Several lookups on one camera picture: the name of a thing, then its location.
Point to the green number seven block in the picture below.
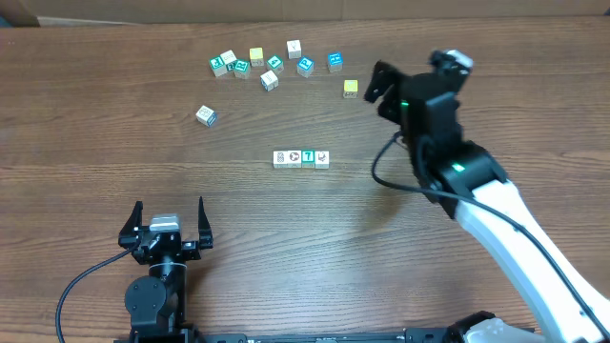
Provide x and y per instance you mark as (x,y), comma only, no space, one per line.
(308,159)

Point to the white block owl picture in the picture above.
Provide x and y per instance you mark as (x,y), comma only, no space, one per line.
(280,159)

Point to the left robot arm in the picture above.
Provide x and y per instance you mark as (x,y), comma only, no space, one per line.
(157,302)

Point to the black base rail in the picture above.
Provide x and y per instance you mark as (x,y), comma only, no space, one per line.
(324,337)

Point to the yellow top block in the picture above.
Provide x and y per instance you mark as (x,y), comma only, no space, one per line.
(256,57)

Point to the white block red picture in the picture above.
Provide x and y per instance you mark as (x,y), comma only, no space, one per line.
(322,160)

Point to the blue picture block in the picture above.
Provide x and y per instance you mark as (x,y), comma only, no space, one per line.
(335,61)

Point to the green number four block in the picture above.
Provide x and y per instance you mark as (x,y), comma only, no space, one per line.
(275,64)

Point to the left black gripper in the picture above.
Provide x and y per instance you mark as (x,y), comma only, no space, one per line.
(193,248)

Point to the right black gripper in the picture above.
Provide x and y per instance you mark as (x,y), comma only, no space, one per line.
(392,80)

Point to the green letter block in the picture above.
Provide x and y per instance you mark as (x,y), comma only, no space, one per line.
(242,69)

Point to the yellow block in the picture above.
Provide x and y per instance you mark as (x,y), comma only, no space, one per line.
(350,89)
(256,57)

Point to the blue letter P block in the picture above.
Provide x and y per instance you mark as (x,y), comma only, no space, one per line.
(305,66)

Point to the plain white lettered block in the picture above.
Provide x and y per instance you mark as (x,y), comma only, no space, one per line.
(228,58)

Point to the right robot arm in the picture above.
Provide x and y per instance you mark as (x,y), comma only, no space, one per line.
(475,191)

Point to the white block dark round picture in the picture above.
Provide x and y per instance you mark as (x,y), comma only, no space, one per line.
(294,159)

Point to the cardboard backboard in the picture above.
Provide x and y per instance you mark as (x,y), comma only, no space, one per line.
(31,12)

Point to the white block top row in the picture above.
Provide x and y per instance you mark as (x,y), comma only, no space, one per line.
(294,49)

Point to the yellow block right side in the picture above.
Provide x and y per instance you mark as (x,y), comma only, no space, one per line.
(350,89)

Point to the white block blue side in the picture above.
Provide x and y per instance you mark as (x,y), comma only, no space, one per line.
(269,80)

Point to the green wheelchair symbol block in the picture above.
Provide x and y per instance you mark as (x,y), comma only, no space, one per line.
(218,66)

